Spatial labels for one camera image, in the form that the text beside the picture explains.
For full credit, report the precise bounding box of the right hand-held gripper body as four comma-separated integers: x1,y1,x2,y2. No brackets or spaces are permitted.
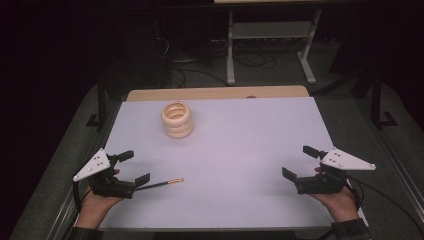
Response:
294,147,377,196

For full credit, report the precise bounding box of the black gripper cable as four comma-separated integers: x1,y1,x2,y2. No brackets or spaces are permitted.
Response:
345,176,424,236
72,181,95,213

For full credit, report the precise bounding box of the person's left hand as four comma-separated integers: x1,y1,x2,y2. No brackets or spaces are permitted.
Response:
75,167,125,230

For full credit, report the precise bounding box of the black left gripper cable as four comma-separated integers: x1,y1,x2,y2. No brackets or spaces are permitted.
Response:
72,181,95,213

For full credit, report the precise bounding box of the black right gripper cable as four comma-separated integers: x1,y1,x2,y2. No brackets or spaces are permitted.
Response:
345,176,424,236

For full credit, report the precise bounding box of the black floor cable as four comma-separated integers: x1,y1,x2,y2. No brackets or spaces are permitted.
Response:
232,49,278,70
168,68,228,88

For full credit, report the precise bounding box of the ringed wooden pen holder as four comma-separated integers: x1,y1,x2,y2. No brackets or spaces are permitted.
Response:
160,101,194,140

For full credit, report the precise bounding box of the white table mat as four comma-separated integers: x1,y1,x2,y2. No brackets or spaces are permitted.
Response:
99,96,370,230

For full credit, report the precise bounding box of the black metal stand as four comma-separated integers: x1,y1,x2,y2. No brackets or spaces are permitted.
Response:
369,68,400,131

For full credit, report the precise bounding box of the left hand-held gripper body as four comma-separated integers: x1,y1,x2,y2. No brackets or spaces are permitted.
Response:
72,147,137,200

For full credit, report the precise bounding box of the person's right hand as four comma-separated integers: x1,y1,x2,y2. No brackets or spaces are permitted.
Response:
307,166,361,224

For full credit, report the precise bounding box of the white metal desk frame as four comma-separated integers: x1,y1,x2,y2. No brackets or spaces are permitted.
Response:
225,8,324,87

